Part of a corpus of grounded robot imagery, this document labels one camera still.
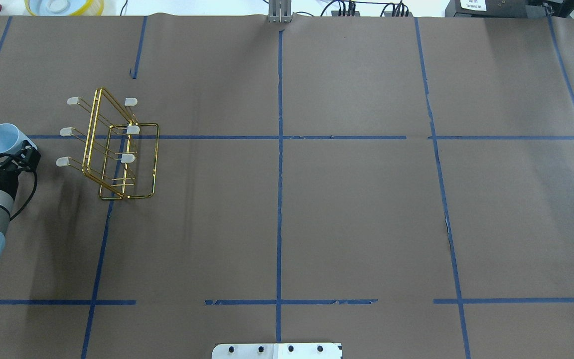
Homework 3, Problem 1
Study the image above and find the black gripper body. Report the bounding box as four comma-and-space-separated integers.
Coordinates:
0, 140, 41, 197

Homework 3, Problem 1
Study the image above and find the light blue cup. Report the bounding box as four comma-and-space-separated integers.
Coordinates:
0, 123, 38, 155

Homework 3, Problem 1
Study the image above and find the yellow bowl with blue lid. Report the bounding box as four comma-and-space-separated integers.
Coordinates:
24, 0, 105, 16

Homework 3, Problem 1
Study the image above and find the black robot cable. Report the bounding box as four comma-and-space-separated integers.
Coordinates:
9, 170, 38, 222

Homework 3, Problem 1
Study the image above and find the gold wire cup holder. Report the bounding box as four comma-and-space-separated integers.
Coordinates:
55, 87, 161, 201

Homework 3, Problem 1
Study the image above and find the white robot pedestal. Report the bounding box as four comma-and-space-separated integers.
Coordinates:
211, 343, 343, 359

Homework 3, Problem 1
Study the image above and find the aluminium frame post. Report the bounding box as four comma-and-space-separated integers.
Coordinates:
265, 0, 293, 23

